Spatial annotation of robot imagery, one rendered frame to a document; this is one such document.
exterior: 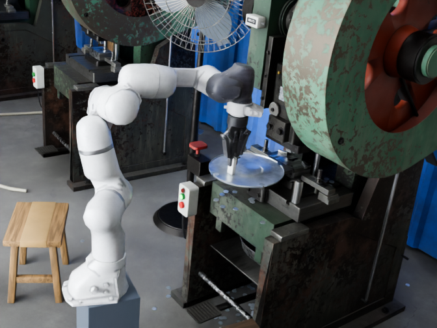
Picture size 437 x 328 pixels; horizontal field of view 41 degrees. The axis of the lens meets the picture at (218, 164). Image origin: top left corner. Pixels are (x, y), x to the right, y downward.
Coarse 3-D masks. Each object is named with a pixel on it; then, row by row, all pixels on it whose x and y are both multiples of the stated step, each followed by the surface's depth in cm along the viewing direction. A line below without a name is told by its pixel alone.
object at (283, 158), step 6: (276, 156) 239; (282, 156) 239; (288, 156) 240; (294, 156) 240; (282, 162) 234; (288, 162) 234; (294, 162) 235; (300, 162) 236; (294, 168) 230; (300, 168) 231; (288, 174) 232; (294, 174) 230; (300, 174) 232
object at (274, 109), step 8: (280, 64) 219; (280, 72) 220; (280, 80) 221; (280, 88) 222; (280, 96) 222; (272, 104) 225; (280, 104) 223; (272, 112) 226; (280, 112) 224; (272, 120) 224; (280, 120) 221; (288, 120) 221; (272, 128) 225; (280, 128) 221; (288, 128) 221; (272, 136) 226; (280, 136) 222; (288, 136) 222; (296, 136) 221
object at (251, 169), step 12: (240, 156) 233; (252, 156) 234; (264, 156) 234; (216, 168) 223; (240, 168) 223; (252, 168) 223; (264, 168) 225; (276, 168) 226; (228, 180) 214; (240, 180) 215; (252, 180) 216; (264, 180) 216; (276, 180) 217
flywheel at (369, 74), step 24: (408, 0) 178; (432, 0) 185; (384, 24) 176; (408, 24) 183; (384, 48) 180; (408, 48) 175; (432, 48) 174; (384, 72) 185; (408, 72) 177; (432, 72) 177; (384, 96) 190; (432, 96) 205; (384, 120) 195; (408, 120) 204
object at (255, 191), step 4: (268, 156) 238; (276, 160) 235; (280, 164) 231; (284, 164) 232; (284, 168) 229; (288, 168) 229; (284, 172) 226; (288, 172) 228; (276, 184) 230; (248, 188) 232; (252, 188) 231; (256, 188) 229; (260, 188) 227; (264, 188) 226; (268, 188) 227; (248, 192) 234; (252, 192) 232; (256, 192) 230; (260, 192) 228; (264, 192) 227; (252, 196) 232; (256, 196) 229; (260, 196) 228; (264, 196) 228; (260, 200) 229; (264, 200) 229
